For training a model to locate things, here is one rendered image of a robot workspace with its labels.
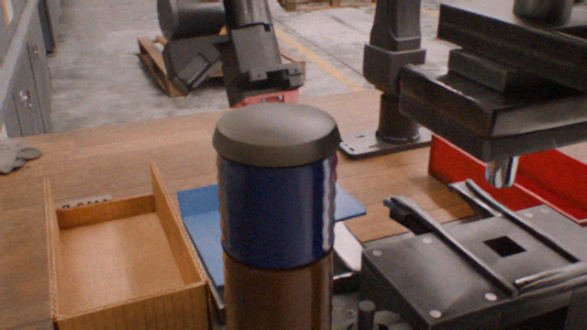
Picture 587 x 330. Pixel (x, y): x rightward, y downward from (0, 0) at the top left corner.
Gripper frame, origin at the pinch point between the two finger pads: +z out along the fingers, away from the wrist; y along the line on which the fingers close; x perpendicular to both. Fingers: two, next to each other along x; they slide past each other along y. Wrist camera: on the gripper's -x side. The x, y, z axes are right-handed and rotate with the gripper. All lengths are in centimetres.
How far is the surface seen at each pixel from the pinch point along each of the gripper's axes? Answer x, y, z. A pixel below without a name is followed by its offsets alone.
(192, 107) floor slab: 64, -294, -52
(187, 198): -11.6, -1.6, 3.0
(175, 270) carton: -15.5, 3.5, 10.0
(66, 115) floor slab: -10, -311, -64
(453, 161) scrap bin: 22.1, 2.7, 6.3
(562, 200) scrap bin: 32.3, 8.8, 14.1
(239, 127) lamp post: -20, 48, 1
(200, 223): -11.2, 0.2, 6.0
